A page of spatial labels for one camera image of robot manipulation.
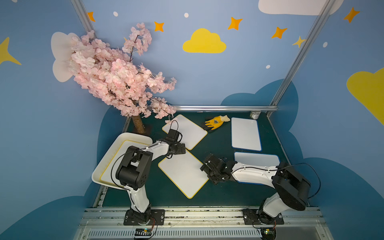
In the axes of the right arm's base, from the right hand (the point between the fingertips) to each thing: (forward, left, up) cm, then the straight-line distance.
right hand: (204, 170), depth 88 cm
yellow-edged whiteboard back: (+32, +11, -7) cm, 35 cm away
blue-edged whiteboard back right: (+32, -30, -5) cm, 45 cm away
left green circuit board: (-32, +30, -5) cm, 44 cm away
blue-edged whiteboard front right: (+12, -35, -5) cm, 37 cm away
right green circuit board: (-28, -33, -6) cm, 44 cm away
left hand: (+15, +17, -1) cm, 23 cm away
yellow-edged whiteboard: (+1, +12, -3) cm, 13 cm away
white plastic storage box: (+19, +54, +5) cm, 57 cm away
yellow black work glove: (+41, -10, -2) cm, 42 cm away
